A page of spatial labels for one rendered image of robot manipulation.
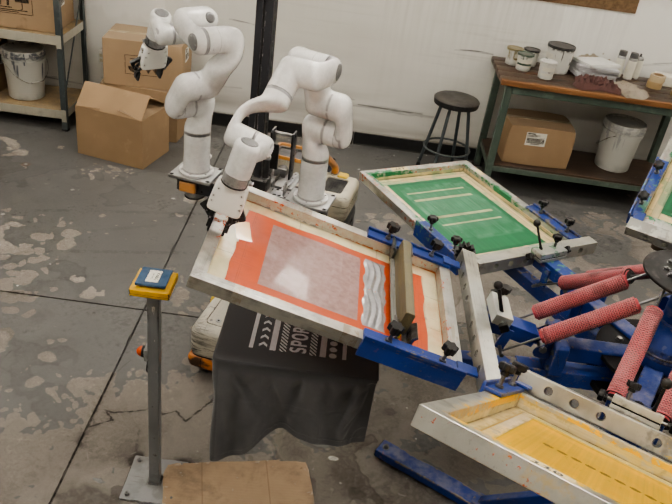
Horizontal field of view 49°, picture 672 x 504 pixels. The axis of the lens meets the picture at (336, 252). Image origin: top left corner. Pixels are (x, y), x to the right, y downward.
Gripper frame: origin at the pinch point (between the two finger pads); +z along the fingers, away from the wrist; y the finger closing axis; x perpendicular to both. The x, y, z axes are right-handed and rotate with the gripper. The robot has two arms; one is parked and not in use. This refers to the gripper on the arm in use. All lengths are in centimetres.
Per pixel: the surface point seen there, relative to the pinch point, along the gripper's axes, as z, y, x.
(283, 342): 23.6, -30.7, 10.7
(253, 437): 54, -33, 21
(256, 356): 25.5, -24.0, 18.8
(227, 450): 64, -28, 20
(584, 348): -7, -117, 3
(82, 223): 153, 79, -197
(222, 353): 28.1, -14.5, 19.5
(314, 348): 21.1, -39.8, 11.6
